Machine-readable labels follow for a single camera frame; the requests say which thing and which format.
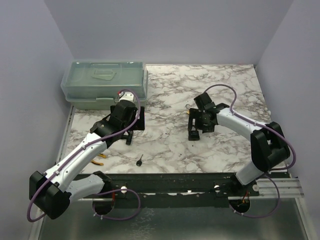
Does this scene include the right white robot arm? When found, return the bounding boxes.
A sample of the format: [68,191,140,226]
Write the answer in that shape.
[187,92,291,196]

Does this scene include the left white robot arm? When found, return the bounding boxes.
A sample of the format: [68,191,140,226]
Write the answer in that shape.
[27,93,145,222]

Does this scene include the right aluminium extrusion rail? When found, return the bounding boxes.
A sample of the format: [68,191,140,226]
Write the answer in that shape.
[251,178,304,199]

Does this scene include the brass padlock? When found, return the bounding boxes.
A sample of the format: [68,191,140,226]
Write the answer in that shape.
[185,104,191,111]

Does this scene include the yellow handled pliers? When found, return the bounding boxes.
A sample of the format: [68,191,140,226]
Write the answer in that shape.
[91,153,107,166]

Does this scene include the black head key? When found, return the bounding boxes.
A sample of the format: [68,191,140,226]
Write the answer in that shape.
[136,154,143,167]

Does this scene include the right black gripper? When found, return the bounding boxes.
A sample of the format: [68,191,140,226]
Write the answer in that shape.
[187,108,215,134]

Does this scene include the black socket tool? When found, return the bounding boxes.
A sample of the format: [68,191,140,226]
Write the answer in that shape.
[121,130,134,146]

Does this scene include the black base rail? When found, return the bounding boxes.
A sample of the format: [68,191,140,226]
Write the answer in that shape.
[89,173,259,209]

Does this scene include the green translucent plastic toolbox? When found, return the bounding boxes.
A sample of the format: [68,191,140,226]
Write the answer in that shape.
[61,60,148,110]

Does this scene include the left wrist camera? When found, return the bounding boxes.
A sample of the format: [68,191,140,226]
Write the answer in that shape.
[118,91,136,103]

